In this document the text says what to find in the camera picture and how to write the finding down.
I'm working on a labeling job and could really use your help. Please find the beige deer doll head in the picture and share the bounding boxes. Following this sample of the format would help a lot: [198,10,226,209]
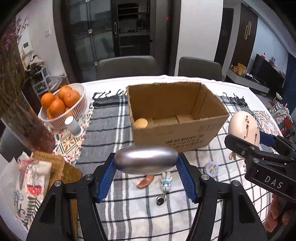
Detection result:
[228,111,260,147]

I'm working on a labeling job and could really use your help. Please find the round blue white tin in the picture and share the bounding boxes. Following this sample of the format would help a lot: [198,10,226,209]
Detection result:
[204,161,219,178]

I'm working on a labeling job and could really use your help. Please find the white blue figurine keychain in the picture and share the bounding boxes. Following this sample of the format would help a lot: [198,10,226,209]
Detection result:
[157,172,172,206]

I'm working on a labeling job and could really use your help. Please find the silver oval metal case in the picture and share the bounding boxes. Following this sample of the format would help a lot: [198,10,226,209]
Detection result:
[114,146,178,175]

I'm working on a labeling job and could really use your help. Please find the white jar orange lid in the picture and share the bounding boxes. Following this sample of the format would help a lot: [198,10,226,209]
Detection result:
[134,118,148,128]

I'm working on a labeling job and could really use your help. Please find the person right hand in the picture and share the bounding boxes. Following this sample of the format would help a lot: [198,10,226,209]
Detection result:
[263,194,293,232]

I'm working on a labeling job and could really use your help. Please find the patterned floral table mat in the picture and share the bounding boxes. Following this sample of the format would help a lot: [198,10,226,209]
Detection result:
[253,110,282,136]

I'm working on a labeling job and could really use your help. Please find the woven rattan box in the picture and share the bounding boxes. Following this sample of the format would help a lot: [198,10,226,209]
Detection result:
[31,151,82,240]

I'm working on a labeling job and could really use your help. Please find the floral fabric tissue cover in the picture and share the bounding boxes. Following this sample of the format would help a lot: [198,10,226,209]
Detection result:
[1,152,52,231]

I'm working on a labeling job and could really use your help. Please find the grey plaid cloth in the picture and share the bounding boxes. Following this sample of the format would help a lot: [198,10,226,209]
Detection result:
[75,95,271,240]

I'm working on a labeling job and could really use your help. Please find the brown cardboard box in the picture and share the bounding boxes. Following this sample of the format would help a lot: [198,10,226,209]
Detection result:
[127,82,229,152]

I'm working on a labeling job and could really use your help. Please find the white tv cabinet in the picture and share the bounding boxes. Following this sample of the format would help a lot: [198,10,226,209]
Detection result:
[226,69,269,94]

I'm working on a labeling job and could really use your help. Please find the black television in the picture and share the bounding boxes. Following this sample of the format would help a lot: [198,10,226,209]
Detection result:
[250,54,285,95]

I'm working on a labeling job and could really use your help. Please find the small white cylinder device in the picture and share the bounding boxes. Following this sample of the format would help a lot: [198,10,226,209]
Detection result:
[64,116,83,138]

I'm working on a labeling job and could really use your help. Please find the brown wooden comb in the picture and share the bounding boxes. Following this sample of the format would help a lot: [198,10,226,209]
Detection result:
[137,175,154,189]

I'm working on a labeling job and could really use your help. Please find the grey chair near vase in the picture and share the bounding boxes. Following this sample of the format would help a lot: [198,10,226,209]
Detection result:
[0,128,32,162]

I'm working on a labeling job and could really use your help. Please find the glass vase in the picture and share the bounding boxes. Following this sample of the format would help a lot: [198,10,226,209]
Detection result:
[1,92,55,153]

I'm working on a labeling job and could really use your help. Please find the grey chair right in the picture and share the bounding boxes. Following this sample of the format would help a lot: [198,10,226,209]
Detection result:
[178,57,222,81]

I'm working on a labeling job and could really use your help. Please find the orange front left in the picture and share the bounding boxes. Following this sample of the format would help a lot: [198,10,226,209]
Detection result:
[48,98,65,118]

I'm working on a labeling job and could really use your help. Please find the white fruit basket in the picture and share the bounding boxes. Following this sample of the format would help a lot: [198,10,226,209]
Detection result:
[38,83,87,130]

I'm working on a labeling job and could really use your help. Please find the orange front right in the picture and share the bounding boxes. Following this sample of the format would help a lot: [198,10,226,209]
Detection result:
[64,89,81,108]

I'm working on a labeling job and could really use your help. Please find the white shoe rack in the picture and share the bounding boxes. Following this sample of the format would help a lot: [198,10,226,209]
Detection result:
[31,65,49,98]

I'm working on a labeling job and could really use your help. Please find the dried purple flowers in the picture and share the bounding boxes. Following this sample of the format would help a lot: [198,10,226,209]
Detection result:
[0,17,28,115]

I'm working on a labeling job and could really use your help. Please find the grey chair left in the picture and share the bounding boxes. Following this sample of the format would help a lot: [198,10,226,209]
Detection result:
[96,56,157,80]

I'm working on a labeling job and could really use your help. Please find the black glass sliding door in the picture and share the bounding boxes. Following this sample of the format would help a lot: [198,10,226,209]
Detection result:
[62,1,120,83]

